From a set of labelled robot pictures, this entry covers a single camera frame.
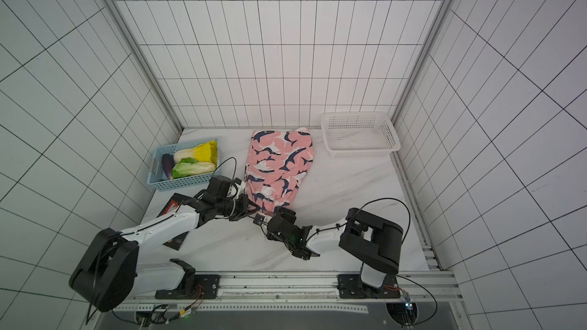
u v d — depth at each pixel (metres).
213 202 0.67
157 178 0.97
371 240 0.47
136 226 0.49
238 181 0.83
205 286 0.72
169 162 1.03
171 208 0.91
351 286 0.74
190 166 0.95
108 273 0.41
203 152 0.99
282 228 0.65
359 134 1.18
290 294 0.73
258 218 0.74
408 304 0.69
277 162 1.04
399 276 0.63
